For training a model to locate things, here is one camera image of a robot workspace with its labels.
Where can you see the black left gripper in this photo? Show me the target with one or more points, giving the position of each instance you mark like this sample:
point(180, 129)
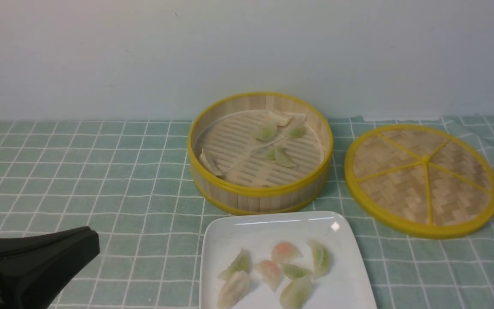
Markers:
point(35, 269)

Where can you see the white dumpling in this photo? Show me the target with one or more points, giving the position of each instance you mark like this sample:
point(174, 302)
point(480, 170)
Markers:
point(234, 290)
point(208, 163)

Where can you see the green dumpling left on plate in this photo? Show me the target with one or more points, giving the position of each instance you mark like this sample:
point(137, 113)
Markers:
point(242, 262)

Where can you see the pink dumpling centre on plate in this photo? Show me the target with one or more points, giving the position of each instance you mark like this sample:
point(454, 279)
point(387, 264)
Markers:
point(270, 272)

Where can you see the pink dumpling on plate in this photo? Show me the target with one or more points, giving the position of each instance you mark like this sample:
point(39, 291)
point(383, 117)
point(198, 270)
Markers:
point(285, 252)
point(270, 272)

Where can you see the pink dumpling top on plate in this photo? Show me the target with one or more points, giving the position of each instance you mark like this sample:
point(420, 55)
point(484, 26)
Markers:
point(285, 252)

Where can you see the small green dumpling on plate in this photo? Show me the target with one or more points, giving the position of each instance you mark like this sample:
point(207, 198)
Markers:
point(292, 271)

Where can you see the green dumpling bottom on plate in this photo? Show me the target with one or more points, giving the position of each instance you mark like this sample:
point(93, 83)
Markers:
point(296, 293)

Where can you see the green dumpling right on plate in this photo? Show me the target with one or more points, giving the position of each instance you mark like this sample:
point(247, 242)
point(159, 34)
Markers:
point(321, 259)

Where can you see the white square plate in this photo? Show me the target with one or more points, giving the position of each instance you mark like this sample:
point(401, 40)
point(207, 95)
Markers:
point(345, 286)

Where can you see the green checkered tablecloth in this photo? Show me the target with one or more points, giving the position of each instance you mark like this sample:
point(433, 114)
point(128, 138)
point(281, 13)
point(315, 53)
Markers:
point(131, 182)

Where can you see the white steamer liner sheet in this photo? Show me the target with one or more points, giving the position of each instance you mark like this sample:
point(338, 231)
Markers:
point(241, 157)

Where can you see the yellow-rimmed bamboo steamer basket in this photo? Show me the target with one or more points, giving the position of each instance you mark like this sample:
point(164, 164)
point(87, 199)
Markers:
point(240, 200)

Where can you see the green dumpling steamer centre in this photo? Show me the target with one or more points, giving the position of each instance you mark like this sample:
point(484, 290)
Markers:
point(270, 154)

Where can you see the green dumpling steamer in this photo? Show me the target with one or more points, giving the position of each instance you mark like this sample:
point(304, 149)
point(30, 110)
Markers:
point(296, 132)
point(270, 154)
point(282, 159)

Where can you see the green dumpling in steamer top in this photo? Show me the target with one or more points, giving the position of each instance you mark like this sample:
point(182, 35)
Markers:
point(265, 132)

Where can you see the green dumpling steamer bottom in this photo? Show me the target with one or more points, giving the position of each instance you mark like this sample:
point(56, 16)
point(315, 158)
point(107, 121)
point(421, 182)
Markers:
point(282, 159)

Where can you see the white dumpling steamer top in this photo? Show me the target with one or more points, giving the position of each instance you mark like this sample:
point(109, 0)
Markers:
point(280, 119)

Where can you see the green dumpling steamer right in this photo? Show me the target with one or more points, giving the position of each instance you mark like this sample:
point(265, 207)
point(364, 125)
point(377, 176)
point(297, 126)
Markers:
point(296, 132)

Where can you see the yellow-rimmed woven steamer lid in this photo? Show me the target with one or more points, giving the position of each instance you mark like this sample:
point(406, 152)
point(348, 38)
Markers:
point(420, 181)

